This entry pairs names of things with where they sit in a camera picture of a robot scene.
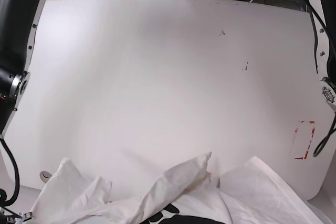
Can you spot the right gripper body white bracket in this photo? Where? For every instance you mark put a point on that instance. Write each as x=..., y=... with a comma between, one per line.
x=9, y=217

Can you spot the white t-shirt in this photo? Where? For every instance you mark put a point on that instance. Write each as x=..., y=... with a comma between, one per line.
x=185, y=193

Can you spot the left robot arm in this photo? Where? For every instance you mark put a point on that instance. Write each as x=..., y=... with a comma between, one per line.
x=322, y=15

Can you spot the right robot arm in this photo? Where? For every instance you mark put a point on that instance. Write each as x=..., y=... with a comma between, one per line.
x=19, y=21

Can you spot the left table grommet hole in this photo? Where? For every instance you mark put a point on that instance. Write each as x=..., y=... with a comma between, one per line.
x=45, y=176

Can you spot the red tape rectangle marking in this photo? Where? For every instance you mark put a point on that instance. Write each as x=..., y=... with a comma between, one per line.
x=302, y=139

